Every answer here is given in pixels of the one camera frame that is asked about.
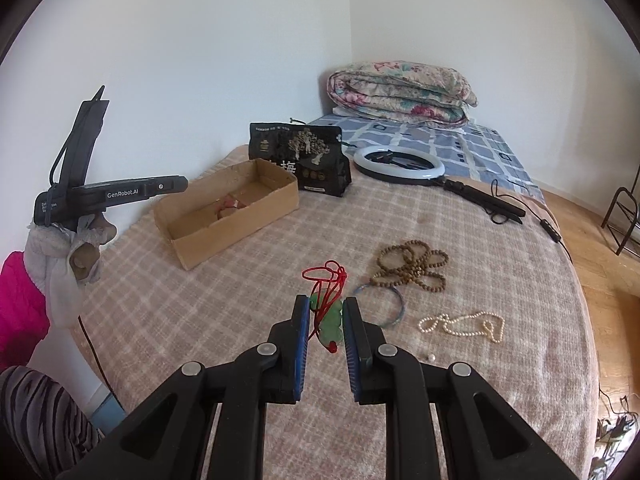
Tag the black ring light handle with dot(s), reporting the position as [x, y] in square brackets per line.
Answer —
[494, 206]

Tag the blue checked bed sheet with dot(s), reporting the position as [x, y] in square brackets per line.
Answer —
[472, 151]

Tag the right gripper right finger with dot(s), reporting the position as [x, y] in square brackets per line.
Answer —
[441, 422]

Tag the pink garment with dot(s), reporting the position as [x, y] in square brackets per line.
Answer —
[23, 317]

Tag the white ring light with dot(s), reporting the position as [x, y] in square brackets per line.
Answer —
[398, 162]

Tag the black printed snack bag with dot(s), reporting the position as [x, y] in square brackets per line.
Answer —
[312, 154]

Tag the cardboard box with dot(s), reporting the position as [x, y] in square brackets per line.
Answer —
[189, 222]

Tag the red band roll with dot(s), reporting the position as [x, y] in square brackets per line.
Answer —
[229, 206]

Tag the gloved left hand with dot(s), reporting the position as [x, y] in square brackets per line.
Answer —
[62, 262]

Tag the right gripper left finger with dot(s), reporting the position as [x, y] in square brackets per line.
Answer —
[207, 422]

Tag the pink plaid blanket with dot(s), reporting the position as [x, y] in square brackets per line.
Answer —
[502, 297]

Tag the grey striped trouser leg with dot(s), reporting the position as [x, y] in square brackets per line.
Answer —
[45, 430]

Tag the folded floral quilt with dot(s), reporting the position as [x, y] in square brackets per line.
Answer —
[402, 91]

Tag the black metal clothes rack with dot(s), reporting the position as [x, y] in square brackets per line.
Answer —
[622, 219]

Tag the red cord jade pendant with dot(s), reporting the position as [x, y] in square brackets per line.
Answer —
[326, 303]

